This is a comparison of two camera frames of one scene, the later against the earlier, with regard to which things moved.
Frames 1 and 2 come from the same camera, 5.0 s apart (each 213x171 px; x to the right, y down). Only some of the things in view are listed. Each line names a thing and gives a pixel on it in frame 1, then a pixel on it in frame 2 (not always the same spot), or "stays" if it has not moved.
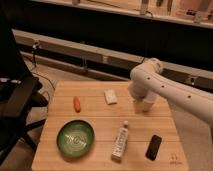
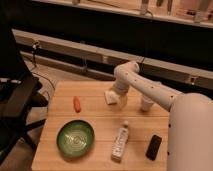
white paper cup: (147, 104) stays
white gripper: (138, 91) → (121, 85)
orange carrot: (77, 104) stays
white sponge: (110, 96) stays
